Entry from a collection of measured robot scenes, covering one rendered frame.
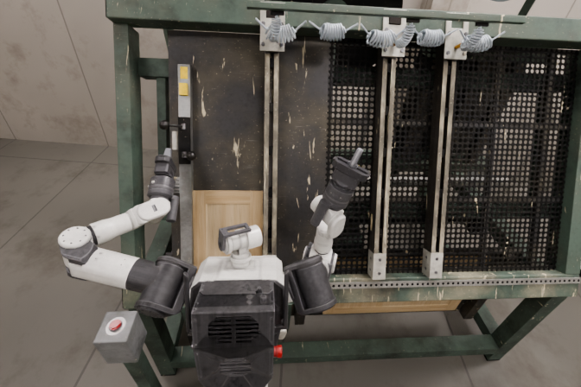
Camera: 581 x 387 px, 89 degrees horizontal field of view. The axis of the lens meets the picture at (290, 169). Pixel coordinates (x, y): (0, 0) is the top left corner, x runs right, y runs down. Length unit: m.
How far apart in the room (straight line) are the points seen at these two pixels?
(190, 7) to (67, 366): 2.18
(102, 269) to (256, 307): 0.45
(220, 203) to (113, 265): 0.55
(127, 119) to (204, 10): 0.54
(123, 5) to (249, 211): 0.97
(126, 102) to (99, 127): 2.95
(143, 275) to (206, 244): 0.52
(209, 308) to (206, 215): 0.66
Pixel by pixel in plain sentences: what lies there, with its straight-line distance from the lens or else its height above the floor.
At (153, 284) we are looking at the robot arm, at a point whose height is 1.35.
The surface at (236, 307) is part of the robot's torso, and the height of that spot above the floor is 1.42.
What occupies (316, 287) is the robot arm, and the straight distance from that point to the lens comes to 0.93.
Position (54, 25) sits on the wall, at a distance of 4.08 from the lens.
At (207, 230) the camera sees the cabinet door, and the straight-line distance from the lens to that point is 1.42.
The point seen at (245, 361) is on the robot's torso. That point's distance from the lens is 0.90.
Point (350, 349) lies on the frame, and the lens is 2.15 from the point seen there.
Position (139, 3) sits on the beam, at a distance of 1.44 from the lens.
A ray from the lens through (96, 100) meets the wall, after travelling 4.19.
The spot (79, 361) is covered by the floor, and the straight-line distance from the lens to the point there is 2.55.
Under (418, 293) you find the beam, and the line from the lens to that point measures 1.65.
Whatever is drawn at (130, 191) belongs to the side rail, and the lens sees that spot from 1.44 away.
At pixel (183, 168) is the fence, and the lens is 1.36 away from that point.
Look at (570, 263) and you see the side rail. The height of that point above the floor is 0.95.
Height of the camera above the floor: 2.11
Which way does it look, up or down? 36 degrees down
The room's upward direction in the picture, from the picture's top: 4 degrees clockwise
